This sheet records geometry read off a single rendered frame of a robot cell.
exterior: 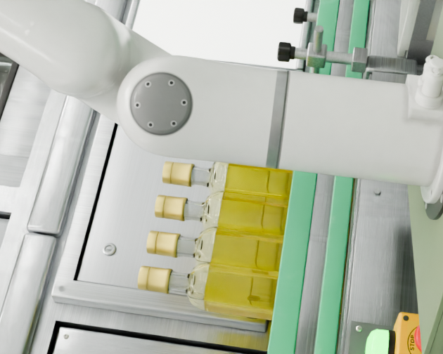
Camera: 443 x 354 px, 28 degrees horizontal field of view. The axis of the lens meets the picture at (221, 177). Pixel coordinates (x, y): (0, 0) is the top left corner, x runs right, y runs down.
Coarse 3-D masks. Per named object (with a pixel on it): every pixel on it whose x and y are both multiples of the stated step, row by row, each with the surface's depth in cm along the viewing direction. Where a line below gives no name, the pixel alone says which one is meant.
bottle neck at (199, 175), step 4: (196, 168) 132; (200, 168) 132; (204, 168) 132; (208, 168) 132; (192, 172) 131; (196, 172) 131; (200, 172) 131; (204, 172) 131; (192, 176) 131; (196, 176) 131; (200, 176) 131; (204, 176) 131; (192, 180) 131; (196, 180) 131; (200, 180) 131; (204, 180) 131; (192, 184) 132; (196, 184) 132; (200, 184) 132; (204, 184) 131
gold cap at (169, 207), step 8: (160, 200) 129; (168, 200) 129; (176, 200) 129; (184, 200) 129; (160, 208) 129; (168, 208) 128; (176, 208) 128; (160, 216) 129; (168, 216) 129; (176, 216) 129
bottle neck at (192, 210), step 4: (188, 200) 129; (188, 204) 129; (192, 204) 129; (196, 204) 129; (200, 204) 129; (184, 208) 128; (188, 208) 128; (192, 208) 128; (196, 208) 128; (200, 208) 128; (184, 212) 128; (188, 212) 128; (192, 212) 128; (196, 212) 128; (184, 216) 129; (188, 216) 129; (192, 216) 129; (196, 216) 128; (192, 220) 129; (196, 220) 129
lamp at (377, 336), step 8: (368, 336) 99; (376, 336) 97; (384, 336) 97; (392, 336) 97; (368, 344) 98; (376, 344) 97; (384, 344) 97; (392, 344) 97; (368, 352) 97; (376, 352) 97; (384, 352) 96; (392, 352) 96
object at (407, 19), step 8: (408, 0) 132; (416, 0) 115; (408, 8) 117; (416, 8) 118; (400, 16) 131; (408, 16) 118; (400, 24) 130; (408, 24) 120; (400, 32) 129; (408, 32) 121; (400, 40) 124; (408, 40) 124; (400, 48) 124; (408, 48) 126
